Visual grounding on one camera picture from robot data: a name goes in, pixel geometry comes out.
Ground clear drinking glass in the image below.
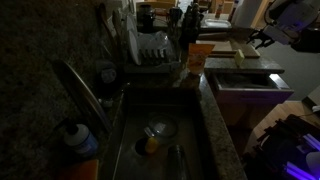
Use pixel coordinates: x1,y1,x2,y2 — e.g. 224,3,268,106
165,144,188,180

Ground light wooden cutting board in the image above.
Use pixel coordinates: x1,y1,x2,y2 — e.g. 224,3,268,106
196,39,244,56

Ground white kitchen drawer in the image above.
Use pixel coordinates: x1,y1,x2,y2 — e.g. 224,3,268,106
211,72,296,107

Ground white blue soap pump bottle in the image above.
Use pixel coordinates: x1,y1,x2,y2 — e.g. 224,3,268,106
54,118,100,158

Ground dark jar with blue label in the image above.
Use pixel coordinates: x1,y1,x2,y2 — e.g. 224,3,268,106
94,59,120,101

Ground wooden cooking utensils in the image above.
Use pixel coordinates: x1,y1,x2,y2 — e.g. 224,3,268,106
95,3,125,61

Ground dark kitchen canister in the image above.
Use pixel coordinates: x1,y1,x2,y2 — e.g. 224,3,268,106
136,3,156,34

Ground clear glass bowl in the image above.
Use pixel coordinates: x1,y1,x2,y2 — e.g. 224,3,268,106
146,113,179,138

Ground orange sponge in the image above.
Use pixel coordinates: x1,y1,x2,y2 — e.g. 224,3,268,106
58,159,100,180

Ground large wooden cutting board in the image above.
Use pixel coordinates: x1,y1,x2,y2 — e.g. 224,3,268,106
206,39,262,60

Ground chrome curved sink faucet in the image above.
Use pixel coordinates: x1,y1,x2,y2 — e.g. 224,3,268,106
53,59,114,134

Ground steel kitchen sink basin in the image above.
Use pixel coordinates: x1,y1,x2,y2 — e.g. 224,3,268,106
111,84,214,180

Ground reddish bottle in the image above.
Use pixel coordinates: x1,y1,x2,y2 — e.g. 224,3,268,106
214,0,225,20

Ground white plates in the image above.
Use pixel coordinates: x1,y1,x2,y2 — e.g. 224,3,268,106
125,14,143,66

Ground small yellow cup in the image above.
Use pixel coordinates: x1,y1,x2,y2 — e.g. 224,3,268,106
144,136,160,155

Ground dark dish rack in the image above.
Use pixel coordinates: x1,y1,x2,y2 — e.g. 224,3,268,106
123,31,179,75

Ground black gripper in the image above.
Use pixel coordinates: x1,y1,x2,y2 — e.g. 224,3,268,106
247,29,276,50

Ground clear shallow tray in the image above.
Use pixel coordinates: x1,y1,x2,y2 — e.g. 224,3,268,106
203,18,232,30

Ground yellow dish washing sponge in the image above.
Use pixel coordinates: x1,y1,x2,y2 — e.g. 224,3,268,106
233,49,246,67

